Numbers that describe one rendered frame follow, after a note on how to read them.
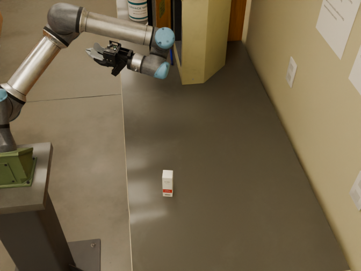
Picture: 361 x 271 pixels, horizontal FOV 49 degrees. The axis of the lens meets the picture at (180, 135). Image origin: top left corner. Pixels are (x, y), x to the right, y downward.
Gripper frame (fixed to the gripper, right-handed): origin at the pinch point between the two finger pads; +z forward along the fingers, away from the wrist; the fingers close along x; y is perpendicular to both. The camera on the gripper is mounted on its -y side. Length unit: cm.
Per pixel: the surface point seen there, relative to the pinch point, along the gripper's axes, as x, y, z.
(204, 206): 49, -5, -66
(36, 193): 62, -11, -4
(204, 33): -27, 1, -44
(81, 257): 64, -106, -8
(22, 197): 65, -11, 0
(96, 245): 54, -108, -13
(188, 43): -22.8, -3.4, -38.5
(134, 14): -68, -41, 5
